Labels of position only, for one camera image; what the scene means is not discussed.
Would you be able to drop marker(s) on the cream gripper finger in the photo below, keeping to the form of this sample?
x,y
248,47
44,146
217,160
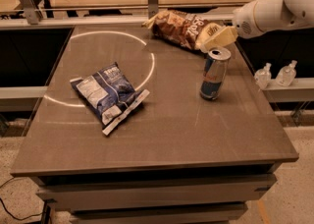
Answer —
x,y
216,36

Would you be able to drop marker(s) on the brown chip bag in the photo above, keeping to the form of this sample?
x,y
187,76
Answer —
x,y
184,29

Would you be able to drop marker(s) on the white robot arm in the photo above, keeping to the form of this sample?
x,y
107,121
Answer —
x,y
256,18

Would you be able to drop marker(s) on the blue chip bag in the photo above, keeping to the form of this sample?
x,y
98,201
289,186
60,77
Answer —
x,y
109,95

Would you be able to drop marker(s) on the Red Bull can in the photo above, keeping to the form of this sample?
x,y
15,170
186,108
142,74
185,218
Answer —
x,y
215,70

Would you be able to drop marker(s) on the left clear sanitizer bottle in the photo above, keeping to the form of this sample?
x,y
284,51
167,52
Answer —
x,y
263,76

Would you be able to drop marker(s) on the clear sanitizer bottle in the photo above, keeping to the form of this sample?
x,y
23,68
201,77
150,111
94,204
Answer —
x,y
263,76
286,74

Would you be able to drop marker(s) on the right clear sanitizer bottle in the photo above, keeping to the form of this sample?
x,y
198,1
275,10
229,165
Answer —
x,y
286,74

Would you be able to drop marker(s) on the grey table with drawers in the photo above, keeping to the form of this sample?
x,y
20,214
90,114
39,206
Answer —
x,y
176,159

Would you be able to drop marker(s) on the metal railing frame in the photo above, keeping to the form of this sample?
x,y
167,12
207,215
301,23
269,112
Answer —
x,y
130,8

